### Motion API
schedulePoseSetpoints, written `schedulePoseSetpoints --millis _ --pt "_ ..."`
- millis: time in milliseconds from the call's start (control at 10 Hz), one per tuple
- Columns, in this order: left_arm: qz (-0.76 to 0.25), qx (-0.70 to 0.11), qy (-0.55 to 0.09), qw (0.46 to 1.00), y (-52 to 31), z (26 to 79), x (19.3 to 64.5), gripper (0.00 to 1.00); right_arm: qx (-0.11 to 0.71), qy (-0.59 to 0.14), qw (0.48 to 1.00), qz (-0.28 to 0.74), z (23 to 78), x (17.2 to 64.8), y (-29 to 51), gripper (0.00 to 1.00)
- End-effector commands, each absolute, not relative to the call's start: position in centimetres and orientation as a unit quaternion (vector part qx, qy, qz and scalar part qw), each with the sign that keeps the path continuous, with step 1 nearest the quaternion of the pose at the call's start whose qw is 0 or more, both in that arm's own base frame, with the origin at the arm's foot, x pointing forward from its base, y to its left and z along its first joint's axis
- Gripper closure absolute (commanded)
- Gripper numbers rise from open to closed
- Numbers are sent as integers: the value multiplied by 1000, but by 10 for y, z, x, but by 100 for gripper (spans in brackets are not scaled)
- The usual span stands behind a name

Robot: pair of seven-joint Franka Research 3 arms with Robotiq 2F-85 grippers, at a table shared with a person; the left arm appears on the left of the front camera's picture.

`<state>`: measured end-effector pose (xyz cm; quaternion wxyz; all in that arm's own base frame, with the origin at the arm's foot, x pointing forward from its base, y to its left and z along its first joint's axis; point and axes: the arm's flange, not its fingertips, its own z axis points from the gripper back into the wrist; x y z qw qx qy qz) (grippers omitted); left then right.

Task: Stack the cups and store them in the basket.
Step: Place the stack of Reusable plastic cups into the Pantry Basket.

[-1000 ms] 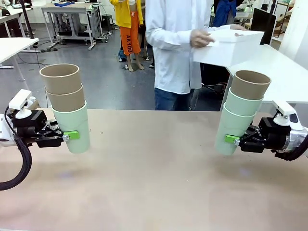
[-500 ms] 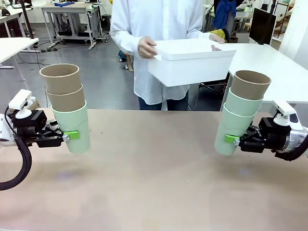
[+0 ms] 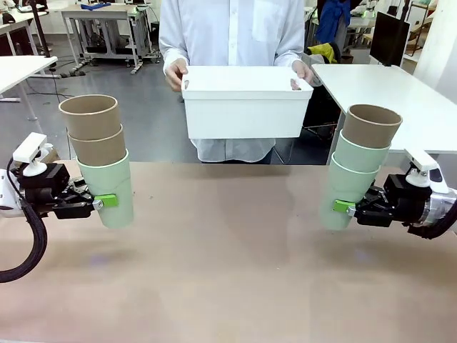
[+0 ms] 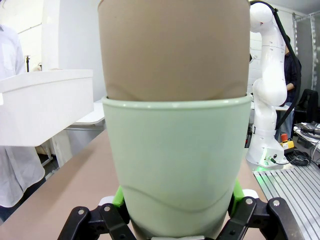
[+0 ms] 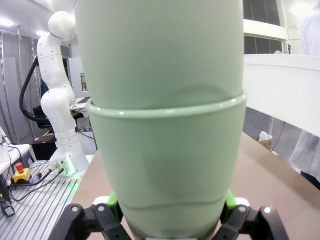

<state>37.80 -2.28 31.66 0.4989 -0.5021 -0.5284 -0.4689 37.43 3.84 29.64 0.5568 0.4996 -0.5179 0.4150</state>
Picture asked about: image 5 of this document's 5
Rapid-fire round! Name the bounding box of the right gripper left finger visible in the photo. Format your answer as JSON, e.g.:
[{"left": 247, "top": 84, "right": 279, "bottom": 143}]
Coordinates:
[{"left": 61, "top": 191, "right": 136, "bottom": 240}]

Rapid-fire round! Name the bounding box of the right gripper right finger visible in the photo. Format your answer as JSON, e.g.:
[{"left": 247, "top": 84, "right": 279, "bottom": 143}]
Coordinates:
[{"left": 217, "top": 189, "right": 291, "bottom": 240}]

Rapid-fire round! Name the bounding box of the light green plastic cup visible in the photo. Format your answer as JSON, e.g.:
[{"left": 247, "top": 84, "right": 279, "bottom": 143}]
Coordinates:
[
  {"left": 86, "top": 88, "right": 248, "bottom": 238},
  {"left": 73, "top": 0, "right": 245, "bottom": 111}
]

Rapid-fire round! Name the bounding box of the white plastic basket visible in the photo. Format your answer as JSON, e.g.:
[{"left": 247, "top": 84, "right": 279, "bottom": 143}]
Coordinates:
[{"left": 242, "top": 54, "right": 320, "bottom": 138}]

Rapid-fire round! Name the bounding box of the aluminium slotted mounting plate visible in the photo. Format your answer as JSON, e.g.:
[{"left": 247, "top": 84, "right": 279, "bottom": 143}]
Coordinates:
[{"left": 0, "top": 153, "right": 96, "bottom": 240}]

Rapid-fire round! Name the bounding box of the black power adapter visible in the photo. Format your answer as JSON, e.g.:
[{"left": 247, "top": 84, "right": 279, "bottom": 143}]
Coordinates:
[{"left": 0, "top": 199, "right": 15, "bottom": 217}]

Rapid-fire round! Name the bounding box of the yellow red emergency stop button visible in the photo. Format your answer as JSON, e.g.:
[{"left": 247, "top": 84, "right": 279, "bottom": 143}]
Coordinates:
[{"left": 12, "top": 162, "right": 32, "bottom": 185}]

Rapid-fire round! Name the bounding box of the small cardboard box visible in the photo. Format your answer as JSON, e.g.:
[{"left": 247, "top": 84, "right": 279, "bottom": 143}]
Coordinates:
[{"left": 252, "top": 136, "right": 273, "bottom": 151}]

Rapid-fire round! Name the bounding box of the person in white shirt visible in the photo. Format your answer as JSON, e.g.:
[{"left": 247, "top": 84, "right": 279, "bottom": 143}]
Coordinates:
[{"left": 289, "top": 7, "right": 320, "bottom": 191}]

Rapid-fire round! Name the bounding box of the white plastic bag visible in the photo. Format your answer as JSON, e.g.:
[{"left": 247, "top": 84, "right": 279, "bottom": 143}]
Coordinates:
[{"left": 258, "top": 131, "right": 273, "bottom": 142}]

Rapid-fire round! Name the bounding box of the dark window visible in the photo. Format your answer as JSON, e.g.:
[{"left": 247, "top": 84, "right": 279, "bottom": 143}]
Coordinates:
[{"left": 242, "top": 0, "right": 286, "bottom": 55}]

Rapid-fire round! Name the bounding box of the black base connector cable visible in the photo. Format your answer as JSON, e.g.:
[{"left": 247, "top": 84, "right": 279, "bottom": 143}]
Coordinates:
[{"left": 9, "top": 162, "right": 67, "bottom": 203}]

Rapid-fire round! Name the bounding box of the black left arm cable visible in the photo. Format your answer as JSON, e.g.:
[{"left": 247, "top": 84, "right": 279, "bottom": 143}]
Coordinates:
[{"left": 19, "top": 56, "right": 55, "bottom": 130}]

